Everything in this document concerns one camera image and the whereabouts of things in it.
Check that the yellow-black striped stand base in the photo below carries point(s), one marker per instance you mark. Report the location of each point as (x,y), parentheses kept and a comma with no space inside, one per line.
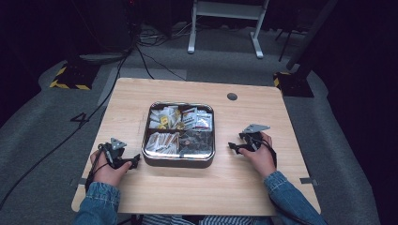
(294,85)
(75,78)

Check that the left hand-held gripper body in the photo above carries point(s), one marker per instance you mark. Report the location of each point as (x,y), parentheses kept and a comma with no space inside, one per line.
(116,150)

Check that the dark brown compartment box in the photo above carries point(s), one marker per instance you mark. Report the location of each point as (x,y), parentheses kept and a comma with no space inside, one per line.
(178,163)

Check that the person's striped clothing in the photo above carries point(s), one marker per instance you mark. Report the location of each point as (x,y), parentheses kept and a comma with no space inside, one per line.
(219,220)

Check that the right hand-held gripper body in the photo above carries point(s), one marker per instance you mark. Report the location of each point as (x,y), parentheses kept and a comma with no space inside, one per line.
(254,139)

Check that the grey table bracket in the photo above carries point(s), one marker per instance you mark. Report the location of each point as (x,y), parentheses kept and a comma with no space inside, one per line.
(79,181)
(308,180)

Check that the pile of yellow-label white packets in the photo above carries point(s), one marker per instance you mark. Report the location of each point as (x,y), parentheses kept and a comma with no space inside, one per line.
(163,118)

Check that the pile of brown-white stick sachets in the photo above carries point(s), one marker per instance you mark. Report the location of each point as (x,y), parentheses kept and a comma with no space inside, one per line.
(162,143)

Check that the person's left hand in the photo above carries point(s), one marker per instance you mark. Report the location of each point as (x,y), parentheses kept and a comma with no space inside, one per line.
(106,173)

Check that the pile of red-label white packets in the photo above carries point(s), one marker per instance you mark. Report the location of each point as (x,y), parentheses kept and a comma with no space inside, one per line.
(197,118)

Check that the white metal stand frame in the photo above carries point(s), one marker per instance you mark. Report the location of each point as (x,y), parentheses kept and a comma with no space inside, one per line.
(228,11)

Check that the black stand pole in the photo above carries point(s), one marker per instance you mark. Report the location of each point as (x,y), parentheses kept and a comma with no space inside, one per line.
(309,34)

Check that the person's right hand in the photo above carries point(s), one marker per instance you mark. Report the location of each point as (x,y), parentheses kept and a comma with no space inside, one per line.
(264,159)

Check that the pile of clear tea bags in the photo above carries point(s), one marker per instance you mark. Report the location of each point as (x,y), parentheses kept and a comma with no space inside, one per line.
(196,143)

